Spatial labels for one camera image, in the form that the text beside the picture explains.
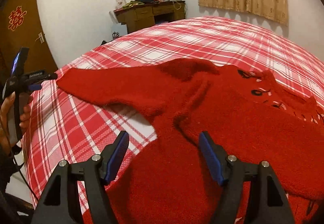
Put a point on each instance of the red white plaid bedsheet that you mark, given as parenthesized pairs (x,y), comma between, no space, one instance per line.
(258,95)

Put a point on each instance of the person's left hand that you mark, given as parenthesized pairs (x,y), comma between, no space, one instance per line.
(15,116)

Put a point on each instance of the brown wooden door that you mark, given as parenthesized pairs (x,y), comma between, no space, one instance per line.
(21,27)

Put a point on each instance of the dark wooden desk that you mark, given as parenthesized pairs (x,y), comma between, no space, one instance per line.
(142,16)

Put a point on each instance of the white paper bag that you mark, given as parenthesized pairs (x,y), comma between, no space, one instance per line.
(119,30)

